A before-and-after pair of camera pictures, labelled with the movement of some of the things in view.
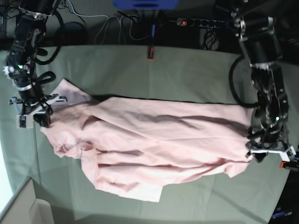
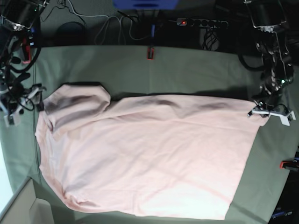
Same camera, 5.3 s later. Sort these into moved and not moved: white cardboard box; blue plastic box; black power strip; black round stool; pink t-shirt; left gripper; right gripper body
Moved: pink t-shirt; left gripper; right gripper body
Not moved: black power strip; white cardboard box; blue plastic box; black round stool
